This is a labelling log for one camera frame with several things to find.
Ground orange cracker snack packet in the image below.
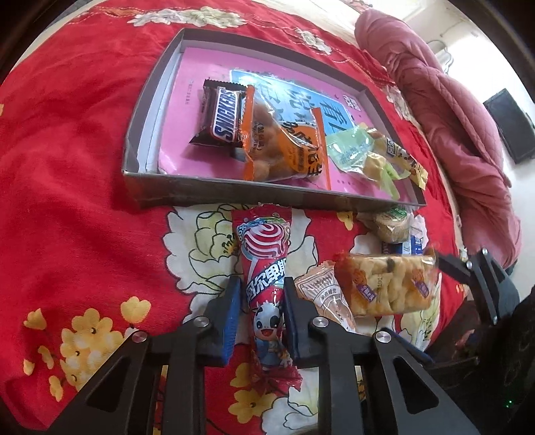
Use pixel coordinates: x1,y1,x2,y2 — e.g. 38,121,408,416
335,253,438,316

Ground red lollipop cone packet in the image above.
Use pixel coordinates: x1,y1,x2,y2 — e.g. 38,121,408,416
232,204,302,393

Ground orange peanut snack bag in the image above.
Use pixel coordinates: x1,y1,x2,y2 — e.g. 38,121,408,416
239,85,331,191

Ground green and yellow candy packet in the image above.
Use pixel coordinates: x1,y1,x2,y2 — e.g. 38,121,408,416
326,123,409,200

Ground clear brown biscuit packet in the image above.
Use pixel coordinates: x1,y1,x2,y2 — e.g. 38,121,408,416
295,260,356,334

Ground blue wrapped candy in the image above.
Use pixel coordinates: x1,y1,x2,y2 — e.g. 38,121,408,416
382,236,424,256

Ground red floral blanket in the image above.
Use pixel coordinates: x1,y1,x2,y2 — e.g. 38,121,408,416
1,1,457,430

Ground round cake green label packet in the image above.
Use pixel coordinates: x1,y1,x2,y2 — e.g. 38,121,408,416
356,206,413,244

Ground grey cardboard tray box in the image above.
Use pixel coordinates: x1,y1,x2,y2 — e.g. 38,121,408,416
121,29,425,211

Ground Snickers chocolate bar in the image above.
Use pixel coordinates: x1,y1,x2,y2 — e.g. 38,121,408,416
190,79,247,148

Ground yellow cartoon snack packet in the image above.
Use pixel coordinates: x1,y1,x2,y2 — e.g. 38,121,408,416
366,128,428,190

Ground pink and blue book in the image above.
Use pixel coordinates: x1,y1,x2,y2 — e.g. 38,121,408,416
157,48,414,202

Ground pink quilted comforter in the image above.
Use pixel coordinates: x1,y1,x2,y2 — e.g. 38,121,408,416
354,9,521,268

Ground black television monitor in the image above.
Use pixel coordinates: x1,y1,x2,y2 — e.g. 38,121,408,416
483,89,534,164

